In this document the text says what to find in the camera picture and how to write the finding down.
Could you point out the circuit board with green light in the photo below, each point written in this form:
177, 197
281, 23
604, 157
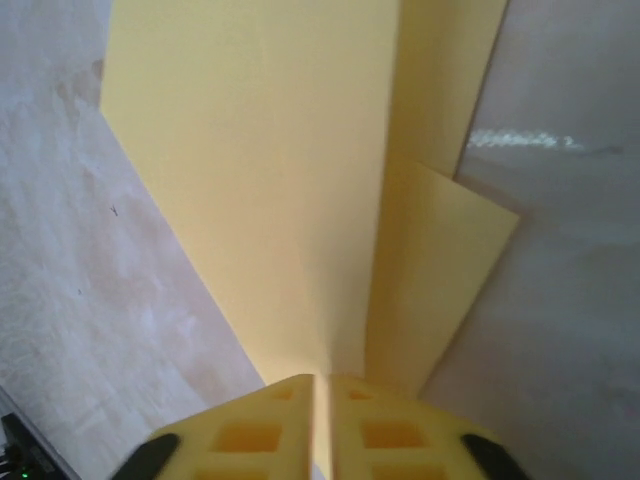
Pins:
20, 450

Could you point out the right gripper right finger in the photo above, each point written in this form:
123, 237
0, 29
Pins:
390, 435

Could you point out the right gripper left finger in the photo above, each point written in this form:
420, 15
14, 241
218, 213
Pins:
240, 435

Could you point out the aluminium mounting rail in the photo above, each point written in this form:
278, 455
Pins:
45, 440

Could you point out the yellow cloth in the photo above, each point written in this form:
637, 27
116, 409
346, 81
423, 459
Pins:
250, 150

